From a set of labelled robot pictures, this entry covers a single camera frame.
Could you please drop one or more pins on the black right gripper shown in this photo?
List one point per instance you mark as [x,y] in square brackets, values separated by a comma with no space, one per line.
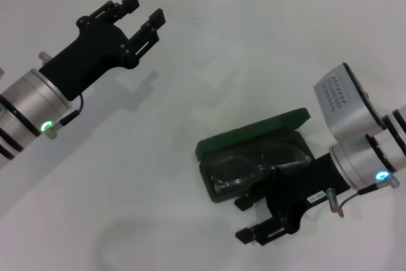
[301,185]

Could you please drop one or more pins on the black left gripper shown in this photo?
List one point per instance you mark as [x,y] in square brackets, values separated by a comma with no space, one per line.
[92,52]

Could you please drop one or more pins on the clear white glasses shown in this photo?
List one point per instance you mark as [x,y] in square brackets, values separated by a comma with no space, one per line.
[263,166]

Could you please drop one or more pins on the green glasses case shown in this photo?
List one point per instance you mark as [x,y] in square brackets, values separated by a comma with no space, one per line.
[247,131]

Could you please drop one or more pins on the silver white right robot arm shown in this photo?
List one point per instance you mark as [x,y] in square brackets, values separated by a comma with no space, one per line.
[358,160]

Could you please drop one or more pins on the silver plug on right gripper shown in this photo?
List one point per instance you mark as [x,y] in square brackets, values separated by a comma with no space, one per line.
[334,202]

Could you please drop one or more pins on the silver plug on gripper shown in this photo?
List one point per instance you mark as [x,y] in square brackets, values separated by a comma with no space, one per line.
[334,202]
[44,57]

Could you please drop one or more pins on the silver plug on left gripper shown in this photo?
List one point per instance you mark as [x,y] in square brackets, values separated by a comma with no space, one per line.
[44,57]

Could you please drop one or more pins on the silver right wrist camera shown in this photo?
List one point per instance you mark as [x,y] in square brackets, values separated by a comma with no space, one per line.
[349,109]

